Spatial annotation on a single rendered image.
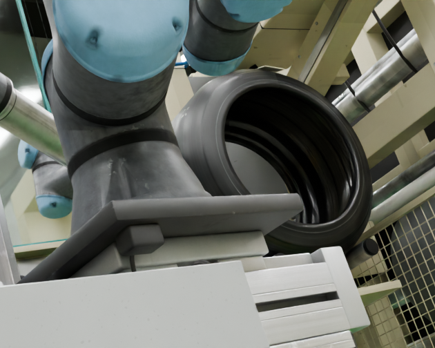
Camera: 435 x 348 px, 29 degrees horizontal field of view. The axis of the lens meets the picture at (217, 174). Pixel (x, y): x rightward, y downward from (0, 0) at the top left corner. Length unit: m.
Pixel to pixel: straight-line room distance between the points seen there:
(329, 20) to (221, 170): 0.68
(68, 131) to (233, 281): 0.30
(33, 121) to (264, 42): 1.09
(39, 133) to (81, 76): 0.90
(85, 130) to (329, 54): 1.71
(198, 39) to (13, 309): 0.49
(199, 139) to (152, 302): 1.43
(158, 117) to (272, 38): 1.72
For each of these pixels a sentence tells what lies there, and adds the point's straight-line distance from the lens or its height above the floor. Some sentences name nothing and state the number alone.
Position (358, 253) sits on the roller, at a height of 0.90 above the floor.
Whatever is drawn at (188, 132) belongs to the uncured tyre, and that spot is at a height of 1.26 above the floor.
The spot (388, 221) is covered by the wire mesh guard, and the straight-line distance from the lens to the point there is 2.32.
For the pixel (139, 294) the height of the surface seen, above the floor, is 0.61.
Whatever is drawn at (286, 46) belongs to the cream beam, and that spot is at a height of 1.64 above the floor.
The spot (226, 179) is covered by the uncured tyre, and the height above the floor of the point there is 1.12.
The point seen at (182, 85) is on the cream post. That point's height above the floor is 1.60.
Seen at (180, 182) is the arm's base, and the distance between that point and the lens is 0.80.
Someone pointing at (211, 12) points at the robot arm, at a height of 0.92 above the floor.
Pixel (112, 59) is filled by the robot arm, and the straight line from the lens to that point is 0.71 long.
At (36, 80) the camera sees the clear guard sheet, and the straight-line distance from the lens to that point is 2.78.
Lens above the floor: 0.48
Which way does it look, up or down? 20 degrees up
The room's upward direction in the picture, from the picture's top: 19 degrees counter-clockwise
